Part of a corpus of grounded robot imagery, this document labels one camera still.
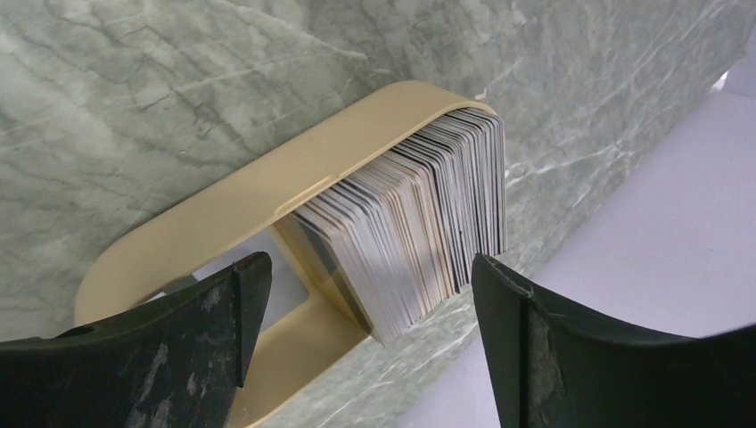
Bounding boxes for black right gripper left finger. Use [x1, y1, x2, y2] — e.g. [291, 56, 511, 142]
[1, 252, 272, 427]

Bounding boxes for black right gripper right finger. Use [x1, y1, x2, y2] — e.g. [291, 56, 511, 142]
[472, 254, 755, 427]

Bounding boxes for stack of credit cards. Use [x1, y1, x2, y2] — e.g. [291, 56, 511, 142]
[282, 108, 506, 344]

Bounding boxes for beige oval card tray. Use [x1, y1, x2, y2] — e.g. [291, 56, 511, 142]
[74, 80, 484, 427]

